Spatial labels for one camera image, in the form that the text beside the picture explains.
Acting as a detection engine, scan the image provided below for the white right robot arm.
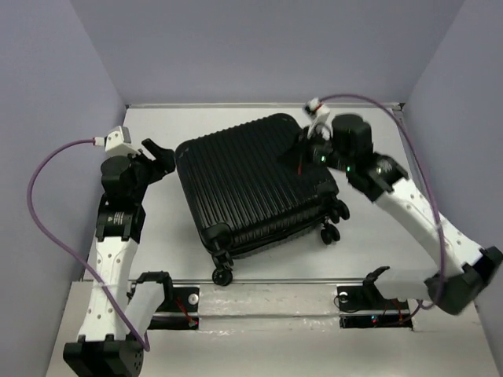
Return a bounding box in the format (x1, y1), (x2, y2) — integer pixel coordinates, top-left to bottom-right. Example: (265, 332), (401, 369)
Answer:
(278, 113), (502, 316)

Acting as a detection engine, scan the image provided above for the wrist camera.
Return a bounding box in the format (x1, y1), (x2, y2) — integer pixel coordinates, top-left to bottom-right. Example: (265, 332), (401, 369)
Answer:
(303, 97), (332, 138)
(93, 126), (138, 157)

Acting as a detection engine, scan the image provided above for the black hard-shell suitcase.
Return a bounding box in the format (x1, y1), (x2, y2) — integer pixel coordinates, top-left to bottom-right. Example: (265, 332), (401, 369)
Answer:
(174, 113), (350, 286)

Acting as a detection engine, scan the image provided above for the purple camera cable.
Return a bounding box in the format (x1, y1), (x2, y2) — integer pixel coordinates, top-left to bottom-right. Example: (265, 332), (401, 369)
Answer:
(320, 93), (447, 311)
(26, 139), (152, 353)

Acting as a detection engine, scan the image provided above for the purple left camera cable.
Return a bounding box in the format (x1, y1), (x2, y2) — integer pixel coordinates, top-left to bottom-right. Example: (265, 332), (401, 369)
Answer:
(26, 139), (152, 353)

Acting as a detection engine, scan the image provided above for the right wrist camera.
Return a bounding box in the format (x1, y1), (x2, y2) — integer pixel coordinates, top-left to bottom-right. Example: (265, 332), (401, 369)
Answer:
(303, 97), (332, 138)

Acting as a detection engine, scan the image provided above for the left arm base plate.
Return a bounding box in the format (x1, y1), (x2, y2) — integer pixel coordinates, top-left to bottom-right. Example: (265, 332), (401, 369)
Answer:
(148, 284), (200, 331)

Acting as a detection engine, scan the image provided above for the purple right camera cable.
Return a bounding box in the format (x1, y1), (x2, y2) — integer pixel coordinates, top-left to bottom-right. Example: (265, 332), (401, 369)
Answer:
(320, 93), (447, 311)

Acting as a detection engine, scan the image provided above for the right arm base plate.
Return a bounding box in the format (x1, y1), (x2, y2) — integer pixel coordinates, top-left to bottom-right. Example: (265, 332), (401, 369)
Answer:
(333, 285), (413, 329)

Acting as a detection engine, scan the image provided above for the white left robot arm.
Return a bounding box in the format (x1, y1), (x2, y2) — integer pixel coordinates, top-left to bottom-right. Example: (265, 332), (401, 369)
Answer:
(63, 138), (175, 376)

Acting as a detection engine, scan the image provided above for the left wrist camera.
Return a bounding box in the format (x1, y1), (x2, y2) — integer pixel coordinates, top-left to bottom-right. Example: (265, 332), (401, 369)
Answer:
(93, 126), (138, 157)

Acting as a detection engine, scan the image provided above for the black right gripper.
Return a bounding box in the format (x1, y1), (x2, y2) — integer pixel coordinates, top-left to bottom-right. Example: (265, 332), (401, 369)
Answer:
(281, 123), (354, 170)

